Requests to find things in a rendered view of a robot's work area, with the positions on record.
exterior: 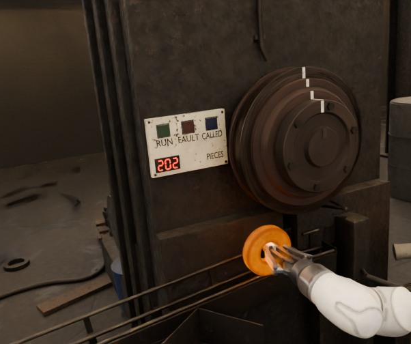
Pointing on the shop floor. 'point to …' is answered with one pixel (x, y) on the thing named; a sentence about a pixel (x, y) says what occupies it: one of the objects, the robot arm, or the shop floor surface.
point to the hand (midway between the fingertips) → (267, 245)
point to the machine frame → (143, 195)
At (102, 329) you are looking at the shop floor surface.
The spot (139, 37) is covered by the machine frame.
